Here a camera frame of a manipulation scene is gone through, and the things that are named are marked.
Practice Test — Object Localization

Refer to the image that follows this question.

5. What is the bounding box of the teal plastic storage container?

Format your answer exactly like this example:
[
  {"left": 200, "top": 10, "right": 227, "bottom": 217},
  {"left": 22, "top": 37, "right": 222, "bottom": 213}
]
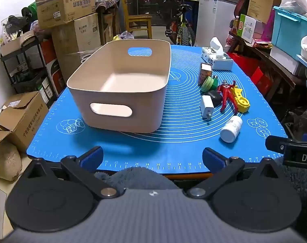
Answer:
[{"left": 271, "top": 6, "right": 307, "bottom": 56}]

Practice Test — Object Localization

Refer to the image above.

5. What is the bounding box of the white charger plug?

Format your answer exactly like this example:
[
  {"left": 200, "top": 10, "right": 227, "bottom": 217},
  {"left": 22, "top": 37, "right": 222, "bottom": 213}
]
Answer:
[{"left": 201, "top": 95, "right": 215, "bottom": 120}]

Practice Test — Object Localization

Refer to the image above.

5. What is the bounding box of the brown sack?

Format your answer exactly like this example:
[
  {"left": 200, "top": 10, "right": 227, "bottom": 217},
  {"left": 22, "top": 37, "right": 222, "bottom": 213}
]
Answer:
[{"left": 0, "top": 139, "right": 23, "bottom": 182}]

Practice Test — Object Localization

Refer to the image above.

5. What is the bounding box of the green round tin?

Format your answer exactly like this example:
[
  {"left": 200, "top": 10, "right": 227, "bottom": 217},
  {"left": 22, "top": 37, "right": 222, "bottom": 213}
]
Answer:
[{"left": 201, "top": 77, "right": 213, "bottom": 93}]

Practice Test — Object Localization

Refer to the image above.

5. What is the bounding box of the dark wooden side table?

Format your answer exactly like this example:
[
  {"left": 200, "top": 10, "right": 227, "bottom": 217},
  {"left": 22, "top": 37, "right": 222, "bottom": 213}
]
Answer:
[{"left": 229, "top": 32, "right": 307, "bottom": 103}]

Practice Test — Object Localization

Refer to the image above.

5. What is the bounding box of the beige plastic storage bin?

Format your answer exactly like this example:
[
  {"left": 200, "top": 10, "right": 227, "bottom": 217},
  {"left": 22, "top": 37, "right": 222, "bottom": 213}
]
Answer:
[{"left": 67, "top": 40, "right": 172, "bottom": 134}]

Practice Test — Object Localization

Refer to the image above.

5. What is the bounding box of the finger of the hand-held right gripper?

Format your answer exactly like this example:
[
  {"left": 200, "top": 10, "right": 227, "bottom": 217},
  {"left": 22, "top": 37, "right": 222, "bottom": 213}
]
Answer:
[{"left": 265, "top": 135, "right": 289, "bottom": 153}]

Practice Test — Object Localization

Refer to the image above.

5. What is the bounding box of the white chest freezer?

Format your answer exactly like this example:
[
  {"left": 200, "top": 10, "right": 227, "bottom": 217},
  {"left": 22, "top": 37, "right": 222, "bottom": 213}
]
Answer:
[{"left": 194, "top": 0, "right": 239, "bottom": 48}]

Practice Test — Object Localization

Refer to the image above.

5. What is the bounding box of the small floral paper box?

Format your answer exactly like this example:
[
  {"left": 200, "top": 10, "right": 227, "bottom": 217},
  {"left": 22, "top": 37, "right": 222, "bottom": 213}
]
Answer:
[{"left": 198, "top": 63, "right": 213, "bottom": 86}]

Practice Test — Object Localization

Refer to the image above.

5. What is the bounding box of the pink gift box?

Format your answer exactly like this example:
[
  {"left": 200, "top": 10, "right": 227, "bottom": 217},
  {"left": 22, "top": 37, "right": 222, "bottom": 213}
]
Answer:
[{"left": 255, "top": 10, "right": 276, "bottom": 41}]

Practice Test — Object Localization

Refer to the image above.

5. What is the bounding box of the bicycle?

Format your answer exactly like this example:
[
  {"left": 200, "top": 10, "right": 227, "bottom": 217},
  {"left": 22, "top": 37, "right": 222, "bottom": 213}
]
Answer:
[{"left": 165, "top": 0, "right": 203, "bottom": 47}]

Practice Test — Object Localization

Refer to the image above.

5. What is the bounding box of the green bottle with silver cap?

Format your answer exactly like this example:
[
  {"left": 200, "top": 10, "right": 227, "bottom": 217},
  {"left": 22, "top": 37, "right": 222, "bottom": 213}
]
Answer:
[{"left": 210, "top": 75, "right": 219, "bottom": 92}]

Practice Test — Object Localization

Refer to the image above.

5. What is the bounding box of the black utility cart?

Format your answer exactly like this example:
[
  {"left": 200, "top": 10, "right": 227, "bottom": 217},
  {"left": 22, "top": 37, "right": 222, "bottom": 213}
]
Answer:
[{"left": 0, "top": 35, "right": 52, "bottom": 107}]

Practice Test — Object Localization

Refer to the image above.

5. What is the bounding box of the yellow plastic toy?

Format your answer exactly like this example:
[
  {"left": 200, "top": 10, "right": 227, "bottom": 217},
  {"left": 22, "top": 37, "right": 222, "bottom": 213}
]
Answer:
[{"left": 231, "top": 86, "right": 251, "bottom": 113}]

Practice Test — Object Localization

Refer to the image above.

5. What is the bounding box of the large pale cardboard box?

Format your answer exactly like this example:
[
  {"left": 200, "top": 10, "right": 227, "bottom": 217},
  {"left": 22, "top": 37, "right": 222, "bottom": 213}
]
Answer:
[{"left": 52, "top": 13, "right": 102, "bottom": 74}]

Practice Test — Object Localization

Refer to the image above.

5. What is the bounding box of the wooden chair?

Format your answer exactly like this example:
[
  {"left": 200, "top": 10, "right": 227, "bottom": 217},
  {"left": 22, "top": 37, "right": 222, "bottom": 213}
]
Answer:
[{"left": 120, "top": 0, "right": 153, "bottom": 39}]

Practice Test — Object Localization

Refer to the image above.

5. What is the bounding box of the clear plastic bag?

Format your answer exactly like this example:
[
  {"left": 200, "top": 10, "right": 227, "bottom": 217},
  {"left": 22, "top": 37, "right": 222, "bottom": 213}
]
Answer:
[{"left": 118, "top": 31, "right": 135, "bottom": 41}]

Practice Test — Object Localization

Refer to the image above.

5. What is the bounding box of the green and white carton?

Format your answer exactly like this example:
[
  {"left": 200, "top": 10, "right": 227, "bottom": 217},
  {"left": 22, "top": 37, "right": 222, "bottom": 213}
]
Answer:
[{"left": 237, "top": 14, "right": 264, "bottom": 43}]

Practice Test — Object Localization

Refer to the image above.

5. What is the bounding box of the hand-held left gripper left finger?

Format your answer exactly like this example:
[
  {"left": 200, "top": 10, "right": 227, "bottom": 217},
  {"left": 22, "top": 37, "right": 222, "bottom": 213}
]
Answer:
[{"left": 19, "top": 145, "right": 120, "bottom": 200}]

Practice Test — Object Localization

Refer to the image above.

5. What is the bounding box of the orange drink bottle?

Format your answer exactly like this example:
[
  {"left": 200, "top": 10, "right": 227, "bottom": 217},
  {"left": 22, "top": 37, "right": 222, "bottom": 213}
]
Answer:
[{"left": 232, "top": 15, "right": 242, "bottom": 35}]

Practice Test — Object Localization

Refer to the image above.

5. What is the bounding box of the floral tissue box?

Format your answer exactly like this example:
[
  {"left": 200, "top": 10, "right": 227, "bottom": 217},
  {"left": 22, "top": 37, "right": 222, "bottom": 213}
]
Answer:
[{"left": 202, "top": 37, "right": 234, "bottom": 71}]

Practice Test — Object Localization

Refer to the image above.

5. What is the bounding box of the white pill bottle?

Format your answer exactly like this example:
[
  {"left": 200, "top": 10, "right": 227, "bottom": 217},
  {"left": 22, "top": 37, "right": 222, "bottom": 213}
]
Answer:
[{"left": 220, "top": 116, "right": 243, "bottom": 143}]

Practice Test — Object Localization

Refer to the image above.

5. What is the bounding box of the red hero figure toy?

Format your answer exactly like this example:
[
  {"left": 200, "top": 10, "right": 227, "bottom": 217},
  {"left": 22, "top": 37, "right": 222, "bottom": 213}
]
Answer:
[{"left": 217, "top": 80, "right": 239, "bottom": 114}]

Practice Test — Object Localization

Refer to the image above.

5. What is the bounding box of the red gift box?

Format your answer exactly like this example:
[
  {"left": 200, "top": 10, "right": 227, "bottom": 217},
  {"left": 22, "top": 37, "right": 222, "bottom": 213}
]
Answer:
[
  {"left": 250, "top": 66, "right": 273, "bottom": 95},
  {"left": 228, "top": 53, "right": 258, "bottom": 77}
]

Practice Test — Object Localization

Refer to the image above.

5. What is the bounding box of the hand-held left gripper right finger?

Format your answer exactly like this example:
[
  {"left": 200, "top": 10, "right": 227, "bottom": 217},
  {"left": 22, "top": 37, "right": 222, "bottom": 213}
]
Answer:
[{"left": 185, "top": 147, "right": 288, "bottom": 200}]

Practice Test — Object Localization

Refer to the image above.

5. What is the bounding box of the taped brown cardboard box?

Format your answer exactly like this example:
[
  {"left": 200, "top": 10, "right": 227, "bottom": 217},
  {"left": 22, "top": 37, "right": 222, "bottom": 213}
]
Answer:
[{"left": 34, "top": 0, "right": 96, "bottom": 30}]

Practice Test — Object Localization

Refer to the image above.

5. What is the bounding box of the blue silicone baking mat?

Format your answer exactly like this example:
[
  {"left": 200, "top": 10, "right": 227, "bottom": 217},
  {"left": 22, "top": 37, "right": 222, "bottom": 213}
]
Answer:
[{"left": 26, "top": 44, "right": 289, "bottom": 175}]

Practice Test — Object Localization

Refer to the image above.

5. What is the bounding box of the grey fleece clothing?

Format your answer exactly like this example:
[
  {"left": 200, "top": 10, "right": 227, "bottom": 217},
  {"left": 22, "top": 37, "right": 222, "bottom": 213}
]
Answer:
[{"left": 94, "top": 166, "right": 182, "bottom": 191}]

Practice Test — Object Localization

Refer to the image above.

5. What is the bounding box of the open brown cardboard box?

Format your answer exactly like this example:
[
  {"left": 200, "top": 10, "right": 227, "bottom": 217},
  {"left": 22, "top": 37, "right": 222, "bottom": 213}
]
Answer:
[{"left": 0, "top": 91, "right": 50, "bottom": 153}]

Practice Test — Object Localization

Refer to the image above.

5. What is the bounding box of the black earbuds case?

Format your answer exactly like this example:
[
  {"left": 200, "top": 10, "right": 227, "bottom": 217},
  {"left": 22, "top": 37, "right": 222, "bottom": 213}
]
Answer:
[{"left": 207, "top": 91, "right": 223, "bottom": 109}]

